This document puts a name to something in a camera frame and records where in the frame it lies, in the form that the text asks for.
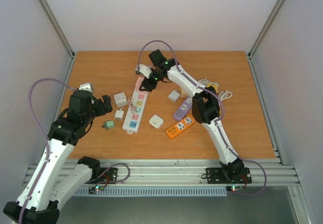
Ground white cube socket adapter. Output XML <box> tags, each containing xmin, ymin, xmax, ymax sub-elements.
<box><xmin>114</xmin><ymin>92</ymin><xmax>127</xmax><ymax>108</ymax></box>

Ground white charger with pink cable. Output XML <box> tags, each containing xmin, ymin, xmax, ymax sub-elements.
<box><xmin>115</xmin><ymin>97</ymin><xmax>133</xmax><ymax>121</ymax></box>

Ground white power strip pastel sockets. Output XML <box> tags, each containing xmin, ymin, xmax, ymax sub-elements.
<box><xmin>122</xmin><ymin>90</ymin><xmax>148</xmax><ymax>134</ymax></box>

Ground beige cube socket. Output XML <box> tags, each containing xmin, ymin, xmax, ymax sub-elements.
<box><xmin>180</xmin><ymin>88</ymin><xmax>188</xmax><ymax>98</ymax></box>

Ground pink cube socket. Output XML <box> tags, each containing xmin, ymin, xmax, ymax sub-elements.
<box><xmin>135</xmin><ymin>77</ymin><xmax>144</xmax><ymax>92</ymax></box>

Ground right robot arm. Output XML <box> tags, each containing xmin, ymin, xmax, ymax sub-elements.
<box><xmin>136</xmin><ymin>49</ymin><xmax>248</xmax><ymax>183</ymax></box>

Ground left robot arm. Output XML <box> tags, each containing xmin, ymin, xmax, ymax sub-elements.
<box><xmin>3</xmin><ymin>90</ymin><xmax>113</xmax><ymax>223</ymax></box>

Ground green small charger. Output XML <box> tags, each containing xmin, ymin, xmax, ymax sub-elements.
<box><xmin>102</xmin><ymin>120</ymin><xmax>115</xmax><ymax>130</ymax></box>

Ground white square charger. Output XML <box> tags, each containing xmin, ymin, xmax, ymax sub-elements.
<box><xmin>168</xmin><ymin>90</ymin><xmax>181</xmax><ymax>102</ymax></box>

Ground white flat charger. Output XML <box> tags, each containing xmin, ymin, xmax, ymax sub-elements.
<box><xmin>149</xmin><ymin>115</ymin><xmax>164</xmax><ymax>129</ymax></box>

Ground purple power strip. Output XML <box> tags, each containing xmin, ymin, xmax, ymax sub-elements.
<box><xmin>173</xmin><ymin>96</ymin><xmax>192</xmax><ymax>121</ymax></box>

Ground orange power strip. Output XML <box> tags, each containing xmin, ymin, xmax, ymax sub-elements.
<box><xmin>166</xmin><ymin>115</ymin><xmax>196</xmax><ymax>139</ymax></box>

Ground yellow cube socket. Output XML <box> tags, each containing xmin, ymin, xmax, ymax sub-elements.
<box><xmin>207</xmin><ymin>84</ymin><xmax>219</xmax><ymax>94</ymax></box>

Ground left small circuit board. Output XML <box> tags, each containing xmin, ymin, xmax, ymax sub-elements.
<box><xmin>88</xmin><ymin>186</ymin><xmax>104</xmax><ymax>194</ymax></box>

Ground small circuit board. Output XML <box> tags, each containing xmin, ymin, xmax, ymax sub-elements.
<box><xmin>227</xmin><ymin>185</ymin><xmax>246</xmax><ymax>192</ymax></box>
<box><xmin>88</xmin><ymin>186</ymin><xmax>104</xmax><ymax>194</ymax></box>

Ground right small circuit board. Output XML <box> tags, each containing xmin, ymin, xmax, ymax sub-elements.
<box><xmin>227</xmin><ymin>185</ymin><xmax>246</xmax><ymax>192</ymax></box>

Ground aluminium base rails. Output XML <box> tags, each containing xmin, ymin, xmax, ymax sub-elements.
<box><xmin>23</xmin><ymin>158</ymin><xmax>300</xmax><ymax>187</ymax></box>

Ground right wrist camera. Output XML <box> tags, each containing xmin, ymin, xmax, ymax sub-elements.
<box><xmin>135</xmin><ymin>64</ymin><xmax>152</xmax><ymax>79</ymax></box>

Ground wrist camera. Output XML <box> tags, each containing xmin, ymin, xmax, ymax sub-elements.
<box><xmin>78</xmin><ymin>83</ymin><xmax>94</xmax><ymax>93</ymax></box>
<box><xmin>135</xmin><ymin>64</ymin><xmax>152</xmax><ymax>79</ymax></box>

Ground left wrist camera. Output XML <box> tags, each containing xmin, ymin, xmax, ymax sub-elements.
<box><xmin>78</xmin><ymin>83</ymin><xmax>94</xmax><ymax>93</ymax></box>

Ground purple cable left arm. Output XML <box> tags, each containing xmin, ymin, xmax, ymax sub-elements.
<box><xmin>18</xmin><ymin>78</ymin><xmax>81</xmax><ymax>224</ymax></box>

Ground white coiled power cable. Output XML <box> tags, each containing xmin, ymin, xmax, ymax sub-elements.
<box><xmin>198</xmin><ymin>77</ymin><xmax>234</xmax><ymax>102</ymax></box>

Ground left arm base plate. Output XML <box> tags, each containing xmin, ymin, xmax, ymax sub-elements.
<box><xmin>86</xmin><ymin>167</ymin><xmax>118</xmax><ymax>184</ymax></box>

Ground grey slotted cable duct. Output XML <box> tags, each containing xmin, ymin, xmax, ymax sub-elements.
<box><xmin>74</xmin><ymin>186</ymin><xmax>227</xmax><ymax>197</ymax></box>

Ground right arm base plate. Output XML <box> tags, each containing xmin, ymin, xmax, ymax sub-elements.
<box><xmin>200</xmin><ymin>167</ymin><xmax>252</xmax><ymax>184</ymax></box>

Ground aluminium frame post left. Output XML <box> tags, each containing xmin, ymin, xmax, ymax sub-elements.
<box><xmin>38</xmin><ymin>0</ymin><xmax>75</xmax><ymax>58</ymax></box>

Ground aluminium frame post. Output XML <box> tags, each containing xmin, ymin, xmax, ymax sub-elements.
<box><xmin>38</xmin><ymin>0</ymin><xmax>75</xmax><ymax>58</ymax></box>
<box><xmin>247</xmin><ymin>0</ymin><xmax>297</xmax><ymax>60</ymax></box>

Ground aluminium frame post right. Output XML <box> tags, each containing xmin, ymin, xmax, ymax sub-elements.
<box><xmin>247</xmin><ymin>0</ymin><xmax>297</xmax><ymax>60</ymax></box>

